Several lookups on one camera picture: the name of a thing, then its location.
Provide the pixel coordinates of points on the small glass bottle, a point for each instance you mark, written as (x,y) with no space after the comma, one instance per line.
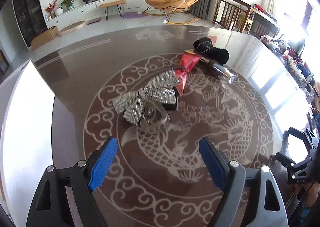
(222,70)

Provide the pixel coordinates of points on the cardboard box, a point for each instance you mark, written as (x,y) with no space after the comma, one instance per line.
(45,38)

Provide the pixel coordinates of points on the clear hair claw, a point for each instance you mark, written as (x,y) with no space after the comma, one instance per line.
(155,119)

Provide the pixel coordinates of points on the red flowers in vase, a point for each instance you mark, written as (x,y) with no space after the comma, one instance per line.
(50,7)

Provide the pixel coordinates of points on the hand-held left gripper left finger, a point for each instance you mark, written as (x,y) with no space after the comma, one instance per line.
(103,164)

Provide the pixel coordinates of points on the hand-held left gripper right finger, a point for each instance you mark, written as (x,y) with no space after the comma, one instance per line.
(212,164)

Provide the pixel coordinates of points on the white television cabinet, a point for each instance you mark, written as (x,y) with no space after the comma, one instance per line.
(75,13)

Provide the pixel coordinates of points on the person's right forearm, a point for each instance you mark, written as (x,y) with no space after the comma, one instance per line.
(311,197)

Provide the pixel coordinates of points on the purple floor mat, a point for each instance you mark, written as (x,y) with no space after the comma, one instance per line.
(133,15)

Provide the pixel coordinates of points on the red foil packet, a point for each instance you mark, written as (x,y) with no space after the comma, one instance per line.
(187,64)

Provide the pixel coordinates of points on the white round vase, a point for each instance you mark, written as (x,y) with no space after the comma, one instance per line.
(58,12)

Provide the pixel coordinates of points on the silver glitter hair bow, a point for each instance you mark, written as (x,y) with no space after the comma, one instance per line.
(130,106)

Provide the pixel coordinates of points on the pile of assorted clutter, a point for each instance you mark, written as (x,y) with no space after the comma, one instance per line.
(295,66)

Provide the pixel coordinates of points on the white storage box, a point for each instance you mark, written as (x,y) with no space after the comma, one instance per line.
(25,121)

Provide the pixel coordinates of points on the wooden side table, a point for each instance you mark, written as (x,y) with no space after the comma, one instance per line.
(265,23)

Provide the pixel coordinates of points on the small dark floor mat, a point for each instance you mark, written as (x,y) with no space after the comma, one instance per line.
(94,20)

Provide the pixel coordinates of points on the dark glass display cabinet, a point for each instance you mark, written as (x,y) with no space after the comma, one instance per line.
(27,9)

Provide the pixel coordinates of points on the wooden slatted chair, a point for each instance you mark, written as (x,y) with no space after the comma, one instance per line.
(232,4)

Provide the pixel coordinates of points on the green bushy potted plant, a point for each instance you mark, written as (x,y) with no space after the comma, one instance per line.
(68,1)

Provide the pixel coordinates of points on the wooden bench with metal legs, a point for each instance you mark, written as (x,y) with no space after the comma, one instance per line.
(112,4)

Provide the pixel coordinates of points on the round beige floor cushion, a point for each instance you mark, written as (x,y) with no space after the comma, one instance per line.
(72,29)

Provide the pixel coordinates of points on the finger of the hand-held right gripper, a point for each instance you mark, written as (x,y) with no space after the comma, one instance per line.
(285,159)
(308,136)

